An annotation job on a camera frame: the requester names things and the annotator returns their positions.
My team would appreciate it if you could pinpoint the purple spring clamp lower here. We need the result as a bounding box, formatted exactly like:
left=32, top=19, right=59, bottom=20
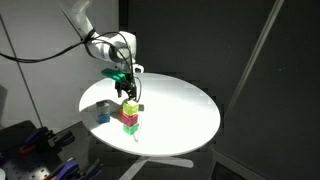
left=43, top=158, right=105, bottom=180

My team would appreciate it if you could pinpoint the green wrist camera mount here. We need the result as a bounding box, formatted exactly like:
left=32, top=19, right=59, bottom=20
left=101, top=68, right=126, bottom=82

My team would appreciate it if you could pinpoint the green block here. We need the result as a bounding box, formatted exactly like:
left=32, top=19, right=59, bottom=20
left=123, top=123, right=139, bottom=135

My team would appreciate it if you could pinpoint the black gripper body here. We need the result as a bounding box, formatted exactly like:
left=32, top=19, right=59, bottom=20
left=115, top=73, right=136, bottom=94

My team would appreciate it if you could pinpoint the purple spring clamp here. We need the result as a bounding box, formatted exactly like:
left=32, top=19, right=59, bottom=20
left=19, top=127, right=75, bottom=155
left=43, top=158, right=105, bottom=180

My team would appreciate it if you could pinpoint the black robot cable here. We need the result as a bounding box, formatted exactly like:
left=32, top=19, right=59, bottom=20
left=0, top=31, right=143, bottom=103

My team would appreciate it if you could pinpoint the purple spring clamp upper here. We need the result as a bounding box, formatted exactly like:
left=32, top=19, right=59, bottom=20
left=19, top=127, right=75, bottom=155

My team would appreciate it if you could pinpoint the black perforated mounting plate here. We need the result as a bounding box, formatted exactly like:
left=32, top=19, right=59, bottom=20
left=0, top=120, right=76, bottom=180

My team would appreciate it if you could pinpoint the round white table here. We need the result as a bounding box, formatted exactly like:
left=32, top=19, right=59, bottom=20
left=79, top=73, right=220, bottom=180

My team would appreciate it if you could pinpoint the yellow-green block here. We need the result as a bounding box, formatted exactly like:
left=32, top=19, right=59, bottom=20
left=123, top=100, right=139, bottom=116

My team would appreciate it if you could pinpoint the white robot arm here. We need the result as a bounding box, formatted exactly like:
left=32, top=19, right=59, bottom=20
left=57, top=0, right=144, bottom=100

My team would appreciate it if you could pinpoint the blue block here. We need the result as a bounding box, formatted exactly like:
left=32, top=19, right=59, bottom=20
left=98, top=114, right=110, bottom=124

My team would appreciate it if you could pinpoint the grey block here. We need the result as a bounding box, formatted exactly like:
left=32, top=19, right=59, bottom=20
left=96, top=100, right=110, bottom=115

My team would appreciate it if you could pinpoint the magenta block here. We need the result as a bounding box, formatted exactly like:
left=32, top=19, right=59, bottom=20
left=121, top=114, right=138, bottom=127

